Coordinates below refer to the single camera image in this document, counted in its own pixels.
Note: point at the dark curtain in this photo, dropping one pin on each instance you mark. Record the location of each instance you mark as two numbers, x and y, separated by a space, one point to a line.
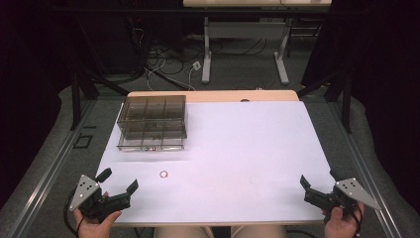
386 82
29 82

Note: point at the white table mat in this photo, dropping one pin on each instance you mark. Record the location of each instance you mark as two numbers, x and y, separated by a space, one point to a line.
231 158

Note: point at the white power adapter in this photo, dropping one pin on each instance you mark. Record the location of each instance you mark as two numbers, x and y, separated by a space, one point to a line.
196 65

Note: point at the black metal stand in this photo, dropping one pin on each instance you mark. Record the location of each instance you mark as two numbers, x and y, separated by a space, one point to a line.
340 92
81 95

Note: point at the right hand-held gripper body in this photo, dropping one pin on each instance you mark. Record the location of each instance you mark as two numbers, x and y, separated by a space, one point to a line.
353 193

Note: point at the clear brown compartment box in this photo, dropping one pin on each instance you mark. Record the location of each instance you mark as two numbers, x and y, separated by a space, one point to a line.
152 123

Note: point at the person's left hand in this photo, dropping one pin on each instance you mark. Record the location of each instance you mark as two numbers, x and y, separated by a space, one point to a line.
95 227

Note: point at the light wooden table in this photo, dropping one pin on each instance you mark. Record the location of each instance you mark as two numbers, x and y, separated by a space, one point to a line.
214 96

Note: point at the person's right hand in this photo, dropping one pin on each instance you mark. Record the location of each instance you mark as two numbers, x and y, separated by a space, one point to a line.
341 225

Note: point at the aluminium floor rail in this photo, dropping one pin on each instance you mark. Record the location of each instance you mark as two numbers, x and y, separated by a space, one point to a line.
366 172
49 172

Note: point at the person's right leg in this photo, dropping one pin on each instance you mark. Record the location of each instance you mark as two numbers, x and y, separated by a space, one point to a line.
258 232

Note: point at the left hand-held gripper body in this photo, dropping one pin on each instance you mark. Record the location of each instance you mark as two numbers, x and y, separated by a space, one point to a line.
86 193

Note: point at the white-legged desk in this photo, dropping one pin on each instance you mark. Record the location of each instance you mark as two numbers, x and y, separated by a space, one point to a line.
246 31

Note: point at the person's leg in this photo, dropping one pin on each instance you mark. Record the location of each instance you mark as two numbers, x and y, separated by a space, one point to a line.
258 232
181 232

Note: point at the person's left leg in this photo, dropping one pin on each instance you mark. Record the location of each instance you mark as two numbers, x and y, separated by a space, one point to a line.
181 232

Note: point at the small metal part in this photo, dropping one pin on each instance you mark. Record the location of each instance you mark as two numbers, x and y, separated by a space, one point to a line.
150 148

